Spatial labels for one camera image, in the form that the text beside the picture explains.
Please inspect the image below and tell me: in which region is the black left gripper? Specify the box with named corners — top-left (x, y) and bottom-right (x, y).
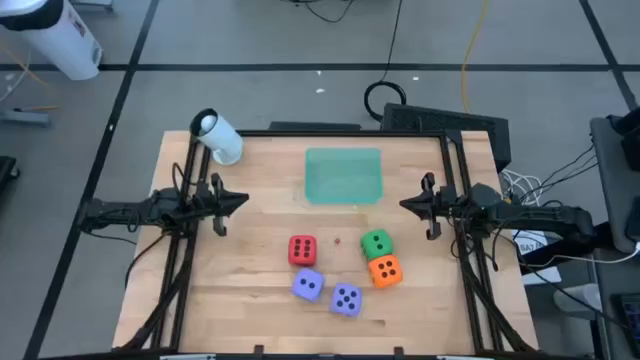
top-left (192, 173), bottom-right (250, 237)

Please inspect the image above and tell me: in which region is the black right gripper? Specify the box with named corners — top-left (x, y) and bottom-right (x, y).
top-left (399, 172), bottom-right (459, 241)

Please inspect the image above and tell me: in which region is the green foam die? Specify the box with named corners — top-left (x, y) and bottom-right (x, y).
top-left (360, 228), bottom-right (394, 262)

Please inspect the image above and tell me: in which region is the orange foam die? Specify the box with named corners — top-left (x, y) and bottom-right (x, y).
top-left (367, 254), bottom-right (404, 290)

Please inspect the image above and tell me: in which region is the teal translucent plastic bin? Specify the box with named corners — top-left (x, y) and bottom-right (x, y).
top-left (304, 146), bottom-right (385, 206)

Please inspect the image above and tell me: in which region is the red foam die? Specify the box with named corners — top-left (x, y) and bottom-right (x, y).
top-left (287, 234), bottom-right (318, 268)

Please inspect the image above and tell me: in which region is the purple foam die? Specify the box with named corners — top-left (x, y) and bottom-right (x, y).
top-left (291, 267), bottom-right (326, 304)
top-left (328, 282), bottom-right (364, 319)

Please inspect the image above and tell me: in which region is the white paper label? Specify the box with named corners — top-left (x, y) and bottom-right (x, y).
top-left (512, 232), bottom-right (549, 256)

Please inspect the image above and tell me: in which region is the clear plastic cup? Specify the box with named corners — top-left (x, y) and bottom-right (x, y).
top-left (553, 283), bottom-right (604, 321)

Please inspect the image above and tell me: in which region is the grey side table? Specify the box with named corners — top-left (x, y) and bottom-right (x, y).
top-left (589, 114), bottom-right (640, 254)

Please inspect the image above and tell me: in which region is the grey metal foot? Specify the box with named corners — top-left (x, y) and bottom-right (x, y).
top-left (0, 108), bottom-right (51, 127)

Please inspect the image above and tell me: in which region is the white cylindrical trash can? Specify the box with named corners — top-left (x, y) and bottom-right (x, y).
top-left (0, 0), bottom-right (104, 81)

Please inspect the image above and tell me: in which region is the black keyboard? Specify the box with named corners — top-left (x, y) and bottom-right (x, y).
top-left (612, 292), bottom-right (640, 346)

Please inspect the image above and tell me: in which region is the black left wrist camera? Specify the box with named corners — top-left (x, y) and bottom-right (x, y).
top-left (194, 182), bottom-right (214, 210)

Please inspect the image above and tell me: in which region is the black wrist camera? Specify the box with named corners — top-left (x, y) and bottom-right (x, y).
top-left (438, 185), bottom-right (459, 211)
top-left (194, 182), bottom-right (214, 210)

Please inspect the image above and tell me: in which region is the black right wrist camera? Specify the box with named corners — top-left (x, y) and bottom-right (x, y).
top-left (438, 185), bottom-right (459, 211)

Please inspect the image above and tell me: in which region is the black metal table frame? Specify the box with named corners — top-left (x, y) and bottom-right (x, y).
top-left (112, 128), bottom-right (541, 360)

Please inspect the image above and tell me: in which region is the white cable bundle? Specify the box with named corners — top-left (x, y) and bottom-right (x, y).
top-left (499, 169), bottom-right (544, 206)

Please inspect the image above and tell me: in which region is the black coiled cable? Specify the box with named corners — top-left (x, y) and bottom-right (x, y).
top-left (363, 0), bottom-right (407, 123)

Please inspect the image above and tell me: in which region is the yellow cable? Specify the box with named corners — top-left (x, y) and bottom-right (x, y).
top-left (459, 0), bottom-right (490, 114)

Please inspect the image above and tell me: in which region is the thin white cable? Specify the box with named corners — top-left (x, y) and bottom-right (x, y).
top-left (519, 242), bottom-right (640, 267)

